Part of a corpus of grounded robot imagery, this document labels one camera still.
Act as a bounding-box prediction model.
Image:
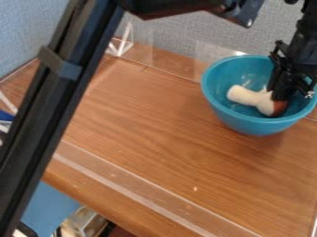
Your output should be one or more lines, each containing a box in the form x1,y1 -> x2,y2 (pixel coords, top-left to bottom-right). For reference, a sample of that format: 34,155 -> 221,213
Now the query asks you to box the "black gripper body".
270,0 -> 317,93

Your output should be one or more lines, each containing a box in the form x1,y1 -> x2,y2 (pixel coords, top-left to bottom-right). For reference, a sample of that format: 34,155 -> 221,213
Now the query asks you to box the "toy mushroom brown cap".
226,85 -> 289,117

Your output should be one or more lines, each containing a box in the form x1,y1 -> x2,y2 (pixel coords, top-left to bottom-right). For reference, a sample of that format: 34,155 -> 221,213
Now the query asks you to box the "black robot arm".
0,0 -> 317,237

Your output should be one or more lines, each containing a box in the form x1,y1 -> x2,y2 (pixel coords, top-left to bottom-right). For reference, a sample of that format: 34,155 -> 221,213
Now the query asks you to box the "clear acrylic corner bracket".
106,22 -> 134,56

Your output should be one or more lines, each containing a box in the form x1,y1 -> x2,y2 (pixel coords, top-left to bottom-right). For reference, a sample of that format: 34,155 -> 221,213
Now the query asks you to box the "black white object below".
12,222 -> 39,237

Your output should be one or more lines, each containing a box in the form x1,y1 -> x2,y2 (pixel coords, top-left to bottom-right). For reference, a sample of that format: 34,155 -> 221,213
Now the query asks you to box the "blue bowl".
201,55 -> 317,136

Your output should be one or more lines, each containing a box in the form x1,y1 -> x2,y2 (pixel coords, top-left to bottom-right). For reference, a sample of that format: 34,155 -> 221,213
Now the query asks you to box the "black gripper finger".
268,63 -> 307,101

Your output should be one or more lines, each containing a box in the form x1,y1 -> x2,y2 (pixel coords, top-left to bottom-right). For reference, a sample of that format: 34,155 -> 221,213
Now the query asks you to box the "clear acrylic left bracket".
0,91 -> 19,146

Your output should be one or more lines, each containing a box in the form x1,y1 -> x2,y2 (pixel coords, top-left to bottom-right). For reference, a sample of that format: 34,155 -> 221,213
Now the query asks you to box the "metallic object under table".
51,206 -> 109,237

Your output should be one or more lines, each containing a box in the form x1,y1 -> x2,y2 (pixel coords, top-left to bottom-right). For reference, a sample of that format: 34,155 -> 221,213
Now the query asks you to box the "blue cloth object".
0,110 -> 15,124

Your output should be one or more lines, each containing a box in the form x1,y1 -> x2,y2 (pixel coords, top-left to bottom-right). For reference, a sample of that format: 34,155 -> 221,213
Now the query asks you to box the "clear acrylic front barrier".
54,141 -> 260,237

